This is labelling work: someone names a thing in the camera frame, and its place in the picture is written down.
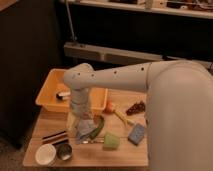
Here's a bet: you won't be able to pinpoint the white handled dish brush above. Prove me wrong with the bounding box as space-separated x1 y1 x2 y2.
56 91 70 100

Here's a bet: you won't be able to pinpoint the green cucumber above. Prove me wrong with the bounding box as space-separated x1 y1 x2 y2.
89 116 105 140

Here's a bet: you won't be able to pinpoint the metal vertical pole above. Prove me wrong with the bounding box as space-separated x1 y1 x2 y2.
65 0 76 42

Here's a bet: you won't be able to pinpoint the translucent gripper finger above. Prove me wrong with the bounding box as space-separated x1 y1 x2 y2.
66 114 77 131
85 115 95 128

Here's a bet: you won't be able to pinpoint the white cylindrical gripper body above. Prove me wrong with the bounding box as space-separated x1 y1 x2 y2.
70 88 92 119

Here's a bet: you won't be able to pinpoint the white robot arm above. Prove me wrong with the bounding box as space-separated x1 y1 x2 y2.
63 60 213 171

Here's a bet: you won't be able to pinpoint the dark chopstick lower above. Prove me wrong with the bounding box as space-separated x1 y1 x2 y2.
42 138 68 144

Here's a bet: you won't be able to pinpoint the dark chopstick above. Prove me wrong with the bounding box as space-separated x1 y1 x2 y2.
42 131 67 140
42 138 68 144

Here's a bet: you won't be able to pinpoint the metal cup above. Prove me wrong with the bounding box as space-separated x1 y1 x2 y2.
57 144 72 161

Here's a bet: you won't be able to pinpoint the grey blue cloth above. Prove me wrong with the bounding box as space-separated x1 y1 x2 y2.
76 119 96 144

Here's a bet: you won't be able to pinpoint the green plastic cup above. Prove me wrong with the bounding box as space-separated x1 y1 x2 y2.
103 133 120 150

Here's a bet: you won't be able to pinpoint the white bowl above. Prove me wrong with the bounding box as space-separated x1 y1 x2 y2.
35 144 56 166

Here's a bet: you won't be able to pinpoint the yellow plastic tray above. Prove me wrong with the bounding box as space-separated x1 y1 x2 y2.
36 69 108 115

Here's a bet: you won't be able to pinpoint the small metal knife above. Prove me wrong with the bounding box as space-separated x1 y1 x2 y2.
82 140 104 144

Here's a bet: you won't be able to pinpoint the small orange apple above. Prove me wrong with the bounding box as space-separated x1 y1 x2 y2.
105 101 115 113

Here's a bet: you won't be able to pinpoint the dark grape bunch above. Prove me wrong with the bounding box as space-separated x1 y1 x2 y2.
126 101 145 116

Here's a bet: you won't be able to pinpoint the blue sponge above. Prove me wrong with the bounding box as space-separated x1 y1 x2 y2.
128 124 145 145

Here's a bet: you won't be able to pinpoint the grey metal shelf rail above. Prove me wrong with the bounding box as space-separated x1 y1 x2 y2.
63 41 213 70

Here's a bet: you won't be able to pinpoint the dark chopstick upper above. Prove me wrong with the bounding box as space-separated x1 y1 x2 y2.
42 131 67 140

